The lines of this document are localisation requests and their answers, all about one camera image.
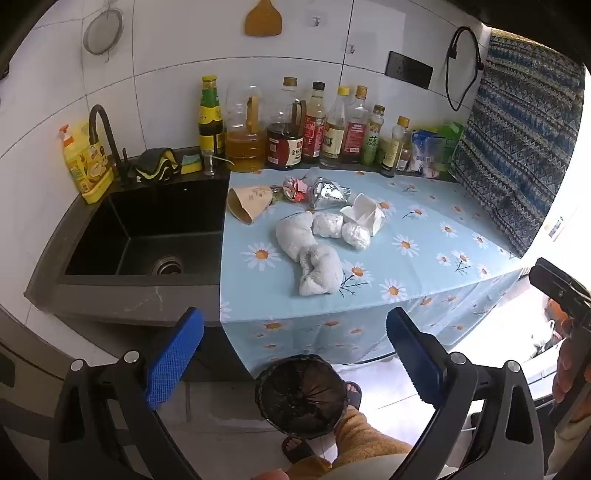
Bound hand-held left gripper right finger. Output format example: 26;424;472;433
385;307;546;480

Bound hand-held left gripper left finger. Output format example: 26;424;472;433
48;307;206;480

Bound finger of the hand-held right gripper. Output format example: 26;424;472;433
529;257;572;304

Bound black trash bin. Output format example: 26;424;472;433
255;354;347;439

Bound twisted white paper towel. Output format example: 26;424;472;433
298;244;345;296

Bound white paper box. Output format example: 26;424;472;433
339;194;386;236

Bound brown paper cup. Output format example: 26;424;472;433
226;185;274;225

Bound silver foil bag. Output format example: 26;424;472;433
307;168;352;210

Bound red snack wrapper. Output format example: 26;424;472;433
272;178;310;204

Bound person's right forearm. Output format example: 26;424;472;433
547;415;591;480

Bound person's right hand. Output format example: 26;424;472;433
553;318;579;404

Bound blue daisy print tablecloth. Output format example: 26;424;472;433
219;168;525;377

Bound person's orange pants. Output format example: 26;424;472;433
295;408;414;480

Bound black sink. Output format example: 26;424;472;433
65;178;230;278

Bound blue patterned cloth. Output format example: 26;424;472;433
450;30;587;259

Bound person's left foot in slipper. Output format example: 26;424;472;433
281;436;319;464

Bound grey sink cabinet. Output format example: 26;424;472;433
0;305;250;416

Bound green packet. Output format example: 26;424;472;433
436;121;465;171

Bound white and blue packet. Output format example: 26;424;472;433
411;129;446;178

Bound black and yellow cloth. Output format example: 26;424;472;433
127;148;182;184

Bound metal soap dispenser pump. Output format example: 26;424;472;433
202;150;229;177

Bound small bottle yellow cap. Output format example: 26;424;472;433
379;116;411;178

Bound yellow dish soap bottle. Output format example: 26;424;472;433
59;122;115;205

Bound large cooking oil jug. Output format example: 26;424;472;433
225;83;269;172

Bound green oil bottle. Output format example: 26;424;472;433
360;104;386;167

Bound black faucet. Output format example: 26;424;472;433
88;104;134;185

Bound red label bottle yellow cap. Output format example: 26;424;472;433
342;85;371;164

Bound clear vinegar bottle yellow cap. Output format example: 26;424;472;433
320;86;350;168

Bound green label sauce bottle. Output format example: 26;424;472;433
198;75;227;160

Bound red label dark bottle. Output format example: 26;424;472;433
302;82;327;164

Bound metal mesh strainer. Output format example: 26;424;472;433
82;7;124;57

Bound wooden spatula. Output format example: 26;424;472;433
245;0;282;38

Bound soy sauce jug with handle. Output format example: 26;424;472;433
265;77;306;169

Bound black cable loop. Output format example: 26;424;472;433
444;26;485;112

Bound black wall socket panel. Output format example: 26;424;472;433
385;51;435;89

